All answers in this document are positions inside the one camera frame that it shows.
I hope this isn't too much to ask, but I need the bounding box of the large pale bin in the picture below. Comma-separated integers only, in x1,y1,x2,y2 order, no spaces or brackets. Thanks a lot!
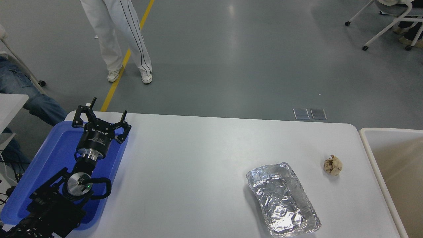
359,128,423,238

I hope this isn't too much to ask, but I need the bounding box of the blue plastic tray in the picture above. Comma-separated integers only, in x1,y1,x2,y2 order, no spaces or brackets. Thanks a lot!
0,121,129,231

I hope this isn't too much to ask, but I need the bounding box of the seated person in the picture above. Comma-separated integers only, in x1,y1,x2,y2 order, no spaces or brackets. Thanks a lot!
0,25,68,172

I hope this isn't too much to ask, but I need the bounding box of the black cable bundle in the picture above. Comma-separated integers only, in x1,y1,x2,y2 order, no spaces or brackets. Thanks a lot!
0,150,24,207

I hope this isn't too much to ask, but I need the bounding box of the white frame chair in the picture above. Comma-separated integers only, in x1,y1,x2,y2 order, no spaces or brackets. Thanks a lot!
0,36,46,87

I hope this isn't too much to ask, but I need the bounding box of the clear floor plate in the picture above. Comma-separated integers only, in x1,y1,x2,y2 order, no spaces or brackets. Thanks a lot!
293,108,310,120
310,108,327,120

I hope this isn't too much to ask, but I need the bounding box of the crumpled tan paper ball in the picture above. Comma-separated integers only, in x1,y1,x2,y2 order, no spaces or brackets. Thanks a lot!
324,155,343,176

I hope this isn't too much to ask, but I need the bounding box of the person on wheeled chair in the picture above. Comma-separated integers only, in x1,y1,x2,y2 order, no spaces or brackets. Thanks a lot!
392,0,423,49

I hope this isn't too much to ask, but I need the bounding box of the standing person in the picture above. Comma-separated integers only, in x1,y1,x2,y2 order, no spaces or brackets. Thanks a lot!
80,0,153,84

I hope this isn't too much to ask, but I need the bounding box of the white wheeled chair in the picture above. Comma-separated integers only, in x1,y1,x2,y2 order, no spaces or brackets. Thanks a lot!
344,0,423,51

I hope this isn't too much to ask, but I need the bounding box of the silver foil tray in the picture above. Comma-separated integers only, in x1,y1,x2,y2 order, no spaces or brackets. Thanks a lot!
246,162,322,238

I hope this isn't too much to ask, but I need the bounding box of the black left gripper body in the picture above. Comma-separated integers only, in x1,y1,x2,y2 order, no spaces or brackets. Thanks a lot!
76,122,117,156

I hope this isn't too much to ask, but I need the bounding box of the white side table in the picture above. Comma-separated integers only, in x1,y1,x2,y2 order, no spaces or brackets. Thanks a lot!
0,94,29,133

